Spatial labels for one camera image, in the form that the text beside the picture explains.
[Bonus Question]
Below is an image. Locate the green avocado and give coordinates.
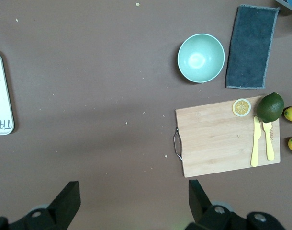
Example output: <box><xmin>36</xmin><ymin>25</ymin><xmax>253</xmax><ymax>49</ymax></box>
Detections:
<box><xmin>256</xmin><ymin>92</ymin><xmax>285</xmax><ymax>124</ymax></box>

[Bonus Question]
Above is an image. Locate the yellow plastic fork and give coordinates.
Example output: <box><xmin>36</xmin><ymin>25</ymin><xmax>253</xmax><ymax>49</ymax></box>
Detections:
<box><xmin>262</xmin><ymin>120</ymin><xmax>275</xmax><ymax>161</ymax></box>

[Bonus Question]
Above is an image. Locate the toy lemon slice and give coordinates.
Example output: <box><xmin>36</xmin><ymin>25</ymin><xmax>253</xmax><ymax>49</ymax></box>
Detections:
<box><xmin>232</xmin><ymin>98</ymin><xmax>252</xmax><ymax>117</ymax></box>

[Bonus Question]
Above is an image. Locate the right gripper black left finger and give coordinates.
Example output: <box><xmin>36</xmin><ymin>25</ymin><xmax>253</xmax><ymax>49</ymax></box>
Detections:
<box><xmin>0</xmin><ymin>181</ymin><xmax>80</xmax><ymax>230</ymax></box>

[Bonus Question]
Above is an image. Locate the yellow plastic knife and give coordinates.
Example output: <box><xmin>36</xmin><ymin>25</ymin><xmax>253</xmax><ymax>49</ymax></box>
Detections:
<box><xmin>250</xmin><ymin>116</ymin><xmax>262</xmax><ymax>168</ymax></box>

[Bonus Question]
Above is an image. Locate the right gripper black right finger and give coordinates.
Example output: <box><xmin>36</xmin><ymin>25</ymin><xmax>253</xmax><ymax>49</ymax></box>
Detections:
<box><xmin>184</xmin><ymin>179</ymin><xmax>287</xmax><ymax>230</ymax></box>

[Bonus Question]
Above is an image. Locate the pale green bowl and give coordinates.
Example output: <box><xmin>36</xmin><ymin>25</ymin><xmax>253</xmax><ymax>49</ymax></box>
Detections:
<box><xmin>177</xmin><ymin>33</ymin><xmax>225</xmax><ymax>84</ymax></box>

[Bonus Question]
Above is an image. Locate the wooden cutting board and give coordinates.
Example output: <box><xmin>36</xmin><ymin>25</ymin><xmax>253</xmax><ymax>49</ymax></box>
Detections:
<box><xmin>172</xmin><ymin>95</ymin><xmax>281</xmax><ymax>178</ymax></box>

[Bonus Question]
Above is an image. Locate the dark grey cloth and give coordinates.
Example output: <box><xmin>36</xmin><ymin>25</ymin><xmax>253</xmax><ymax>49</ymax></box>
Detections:
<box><xmin>225</xmin><ymin>4</ymin><xmax>281</xmax><ymax>90</ymax></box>

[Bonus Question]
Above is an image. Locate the cream bear print tray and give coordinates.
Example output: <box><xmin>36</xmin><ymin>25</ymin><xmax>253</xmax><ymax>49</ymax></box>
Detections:
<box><xmin>0</xmin><ymin>49</ymin><xmax>15</xmax><ymax>137</ymax></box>

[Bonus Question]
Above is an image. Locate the grey wire rack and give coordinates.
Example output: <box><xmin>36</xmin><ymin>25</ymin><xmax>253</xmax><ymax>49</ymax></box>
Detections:
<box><xmin>273</xmin><ymin>0</ymin><xmax>292</xmax><ymax>15</ymax></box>

